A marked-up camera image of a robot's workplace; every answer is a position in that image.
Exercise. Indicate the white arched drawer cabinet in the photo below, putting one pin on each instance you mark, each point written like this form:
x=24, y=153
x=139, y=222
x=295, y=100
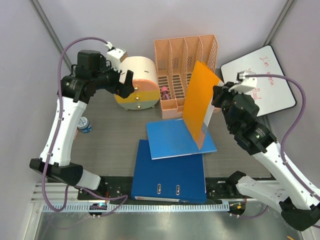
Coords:
x=145, y=76

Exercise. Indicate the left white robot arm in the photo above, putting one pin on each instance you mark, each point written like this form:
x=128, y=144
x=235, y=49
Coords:
x=54, y=162

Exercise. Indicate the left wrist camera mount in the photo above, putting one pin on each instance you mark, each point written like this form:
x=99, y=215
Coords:
x=116, y=56

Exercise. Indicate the white dry-erase board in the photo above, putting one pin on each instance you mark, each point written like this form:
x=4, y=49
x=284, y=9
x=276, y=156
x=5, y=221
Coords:
x=271, y=94

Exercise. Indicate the perforated cable tray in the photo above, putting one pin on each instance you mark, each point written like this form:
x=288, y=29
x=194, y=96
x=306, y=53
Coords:
x=100, y=207

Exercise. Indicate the orange desk file organizer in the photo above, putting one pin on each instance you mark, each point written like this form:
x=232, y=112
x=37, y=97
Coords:
x=175, y=59

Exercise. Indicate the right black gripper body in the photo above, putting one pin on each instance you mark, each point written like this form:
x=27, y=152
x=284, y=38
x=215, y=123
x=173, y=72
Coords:
x=224, y=100

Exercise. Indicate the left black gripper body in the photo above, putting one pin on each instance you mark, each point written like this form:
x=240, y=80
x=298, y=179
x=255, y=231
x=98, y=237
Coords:
x=108, y=79

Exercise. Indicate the small blue-label bottle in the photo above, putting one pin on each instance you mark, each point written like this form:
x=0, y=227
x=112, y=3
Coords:
x=84, y=125

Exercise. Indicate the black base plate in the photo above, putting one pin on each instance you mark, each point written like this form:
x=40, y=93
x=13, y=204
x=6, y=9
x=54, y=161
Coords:
x=209, y=189

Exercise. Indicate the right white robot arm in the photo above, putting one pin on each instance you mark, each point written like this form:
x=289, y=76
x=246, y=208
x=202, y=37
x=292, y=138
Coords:
x=298, y=200

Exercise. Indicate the light blue thin folder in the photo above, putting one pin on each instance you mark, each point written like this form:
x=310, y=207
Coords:
x=171, y=138

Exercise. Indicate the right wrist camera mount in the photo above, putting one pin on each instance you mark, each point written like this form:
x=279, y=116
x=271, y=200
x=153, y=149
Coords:
x=246, y=81

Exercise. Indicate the blue ring binder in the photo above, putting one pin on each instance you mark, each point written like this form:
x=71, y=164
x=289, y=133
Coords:
x=187, y=169

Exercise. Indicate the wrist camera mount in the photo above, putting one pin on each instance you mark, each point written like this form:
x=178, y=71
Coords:
x=246, y=81
x=116, y=56

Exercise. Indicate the yellow cabinet drawer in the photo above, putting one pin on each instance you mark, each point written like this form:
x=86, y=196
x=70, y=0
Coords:
x=139, y=96

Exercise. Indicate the orange folder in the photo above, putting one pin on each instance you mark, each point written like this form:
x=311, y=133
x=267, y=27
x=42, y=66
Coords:
x=198, y=108

